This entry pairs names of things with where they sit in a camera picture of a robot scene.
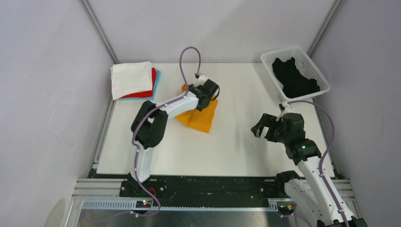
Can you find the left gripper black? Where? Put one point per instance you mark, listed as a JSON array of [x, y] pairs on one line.
[[195, 86]]

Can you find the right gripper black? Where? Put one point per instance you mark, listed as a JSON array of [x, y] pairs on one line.
[[267, 120]]

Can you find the yellow t shirt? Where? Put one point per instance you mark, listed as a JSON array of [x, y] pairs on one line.
[[199, 120]]

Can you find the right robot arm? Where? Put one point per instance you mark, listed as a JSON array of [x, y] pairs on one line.
[[322, 205]]

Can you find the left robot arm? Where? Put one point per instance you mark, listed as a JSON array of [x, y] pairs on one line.
[[149, 125]]

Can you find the black t shirt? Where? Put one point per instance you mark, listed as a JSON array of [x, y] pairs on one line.
[[294, 83]]

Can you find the white plastic basket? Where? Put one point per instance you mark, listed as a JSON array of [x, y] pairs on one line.
[[303, 63]]

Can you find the folded light blue t shirt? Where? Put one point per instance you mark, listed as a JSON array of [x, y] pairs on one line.
[[156, 84]]

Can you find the folded red t shirt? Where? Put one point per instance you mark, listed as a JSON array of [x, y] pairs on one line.
[[153, 81]]

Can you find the folded white t shirt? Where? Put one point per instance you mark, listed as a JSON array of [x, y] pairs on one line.
[[129, 78]]

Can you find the right controller board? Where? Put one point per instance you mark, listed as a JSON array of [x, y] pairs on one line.
[[286, 210]]

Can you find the controller board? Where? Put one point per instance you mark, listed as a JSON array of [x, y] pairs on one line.
[[143, 204], [286, 210]]

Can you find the left controller board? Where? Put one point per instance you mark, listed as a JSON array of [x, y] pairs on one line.
[[143, 204]]

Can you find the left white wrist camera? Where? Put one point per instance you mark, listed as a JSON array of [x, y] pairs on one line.
[[201, 78]]

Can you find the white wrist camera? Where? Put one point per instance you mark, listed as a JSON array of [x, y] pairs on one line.
[[285, 108], [201, 78]]

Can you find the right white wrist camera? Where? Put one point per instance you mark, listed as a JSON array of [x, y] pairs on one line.
[[285, 108]]

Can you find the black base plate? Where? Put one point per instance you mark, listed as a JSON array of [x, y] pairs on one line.
[[207, 191]]

